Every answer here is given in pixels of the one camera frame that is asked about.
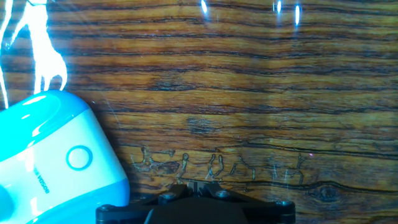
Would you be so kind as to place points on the blue and white desk lamp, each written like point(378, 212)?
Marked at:
point(56, 161)

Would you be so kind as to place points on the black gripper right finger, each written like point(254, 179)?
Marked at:
point(267, 214)

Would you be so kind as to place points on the glossy wood-grain table mat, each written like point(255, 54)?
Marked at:
point(248, 93)

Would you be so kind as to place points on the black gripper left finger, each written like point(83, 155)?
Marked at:
point(130, 214)

